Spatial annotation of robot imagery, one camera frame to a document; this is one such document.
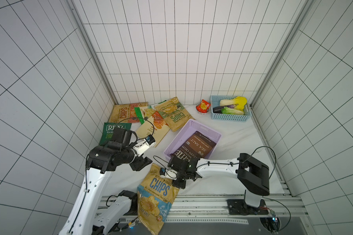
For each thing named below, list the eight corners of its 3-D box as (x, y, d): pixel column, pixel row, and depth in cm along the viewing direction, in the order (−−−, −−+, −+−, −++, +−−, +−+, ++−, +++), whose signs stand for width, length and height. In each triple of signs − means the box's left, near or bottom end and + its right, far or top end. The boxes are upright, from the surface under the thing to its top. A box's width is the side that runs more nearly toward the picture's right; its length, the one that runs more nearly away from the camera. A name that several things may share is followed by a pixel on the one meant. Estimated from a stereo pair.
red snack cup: (193, 111, 117) (194, 107, 113) (202, 103, 123) (203, 99, 119) (203, 117, 113) (204, 113, 109) (212, 108, 119) (213, 104, 115)
